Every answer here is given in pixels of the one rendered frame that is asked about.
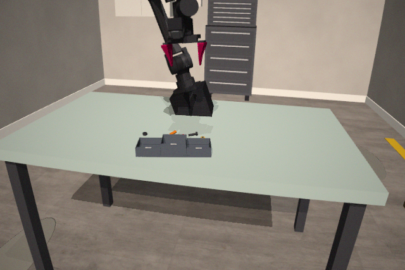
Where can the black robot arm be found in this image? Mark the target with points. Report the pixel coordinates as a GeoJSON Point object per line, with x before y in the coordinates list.
{"type": "Point", "coordinates": [177, 28]}

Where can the grey three-compartment bin rack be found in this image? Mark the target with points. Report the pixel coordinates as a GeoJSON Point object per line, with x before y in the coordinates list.
{"type": "Point", "coordinates": [173, 145]}

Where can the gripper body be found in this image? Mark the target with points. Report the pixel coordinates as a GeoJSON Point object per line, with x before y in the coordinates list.
{"type": "Point", "coordinates": [185, 39]}

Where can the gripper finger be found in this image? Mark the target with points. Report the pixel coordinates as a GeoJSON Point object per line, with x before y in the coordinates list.
{"type": "Point", "coordinates": [168, 52]}
{"type": "Point", "coordinates": [200, 52]}

